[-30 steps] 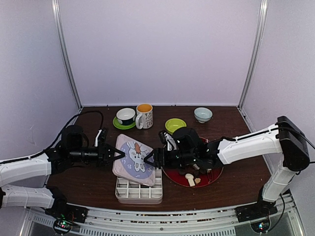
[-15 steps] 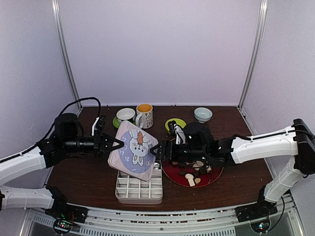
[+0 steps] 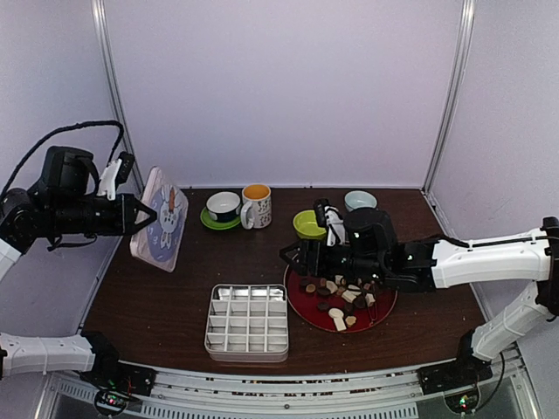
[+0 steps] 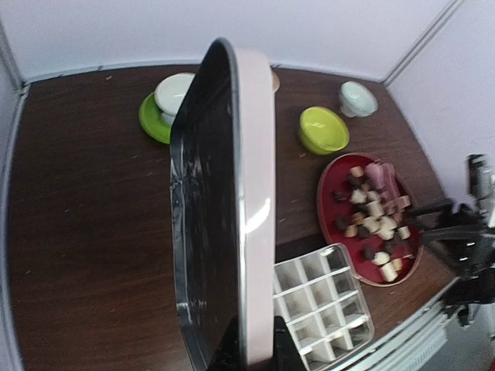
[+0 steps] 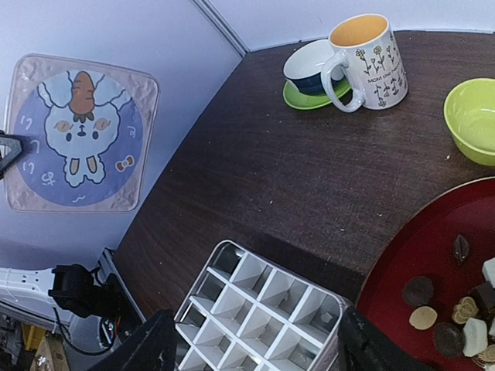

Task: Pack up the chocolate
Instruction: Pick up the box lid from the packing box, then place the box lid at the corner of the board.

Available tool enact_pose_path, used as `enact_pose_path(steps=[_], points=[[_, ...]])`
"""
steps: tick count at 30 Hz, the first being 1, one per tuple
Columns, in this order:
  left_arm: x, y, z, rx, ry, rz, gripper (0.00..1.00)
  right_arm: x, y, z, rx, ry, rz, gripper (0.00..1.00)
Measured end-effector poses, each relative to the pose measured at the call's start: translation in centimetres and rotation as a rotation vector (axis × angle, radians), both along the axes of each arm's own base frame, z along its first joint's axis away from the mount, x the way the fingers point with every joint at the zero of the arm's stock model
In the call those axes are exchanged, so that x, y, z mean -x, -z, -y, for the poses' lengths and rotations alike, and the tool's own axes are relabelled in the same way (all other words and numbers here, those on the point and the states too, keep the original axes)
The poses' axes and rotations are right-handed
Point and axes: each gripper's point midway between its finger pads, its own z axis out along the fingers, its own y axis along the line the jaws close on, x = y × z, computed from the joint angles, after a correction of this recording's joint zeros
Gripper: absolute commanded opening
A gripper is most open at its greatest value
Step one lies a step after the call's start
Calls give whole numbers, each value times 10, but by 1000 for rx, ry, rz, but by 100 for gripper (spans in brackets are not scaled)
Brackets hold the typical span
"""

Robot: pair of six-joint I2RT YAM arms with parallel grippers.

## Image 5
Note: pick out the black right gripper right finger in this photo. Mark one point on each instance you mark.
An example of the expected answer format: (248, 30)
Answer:
(362, 346)

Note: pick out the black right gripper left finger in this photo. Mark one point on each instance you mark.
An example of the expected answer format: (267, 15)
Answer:
(152, 347)

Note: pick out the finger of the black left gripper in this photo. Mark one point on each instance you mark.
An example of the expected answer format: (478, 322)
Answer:
(14, 149)

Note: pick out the tin lid with rabbit picture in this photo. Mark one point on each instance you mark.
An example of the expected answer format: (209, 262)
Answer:
(84, 128)

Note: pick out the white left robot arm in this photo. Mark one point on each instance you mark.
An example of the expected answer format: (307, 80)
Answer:
(21, 285)

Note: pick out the tan round chocolate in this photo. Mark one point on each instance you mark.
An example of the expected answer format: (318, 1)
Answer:
(423, 318)

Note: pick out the dark round chocolate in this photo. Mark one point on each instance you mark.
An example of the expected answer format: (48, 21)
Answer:
(418, 291)

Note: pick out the dark oval chocolate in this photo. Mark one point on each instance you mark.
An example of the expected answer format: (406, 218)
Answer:
(448, 340)

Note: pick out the white square chocolate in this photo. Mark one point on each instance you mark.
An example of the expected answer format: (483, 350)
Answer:
(476, 337)

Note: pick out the dark leaf chocolate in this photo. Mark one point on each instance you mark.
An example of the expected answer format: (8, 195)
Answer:
(461, 250)

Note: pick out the red round tray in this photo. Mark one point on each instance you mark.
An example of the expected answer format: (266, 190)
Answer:
(424, 247)

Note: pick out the silver compartment tin box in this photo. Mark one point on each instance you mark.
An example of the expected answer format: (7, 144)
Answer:
(244, 312)

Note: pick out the lime green bowl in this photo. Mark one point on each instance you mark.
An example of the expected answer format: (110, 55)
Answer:
(469, 115)

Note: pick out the dark blue white cup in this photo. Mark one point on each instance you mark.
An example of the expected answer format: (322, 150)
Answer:
(303, 68)

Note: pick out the white floral mug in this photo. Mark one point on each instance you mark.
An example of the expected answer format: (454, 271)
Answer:
(366, 50)

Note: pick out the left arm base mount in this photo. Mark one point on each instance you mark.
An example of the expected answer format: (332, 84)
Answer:
(94, 311)

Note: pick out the left aluminium frame post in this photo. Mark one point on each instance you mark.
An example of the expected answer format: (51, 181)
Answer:
(210, 12)

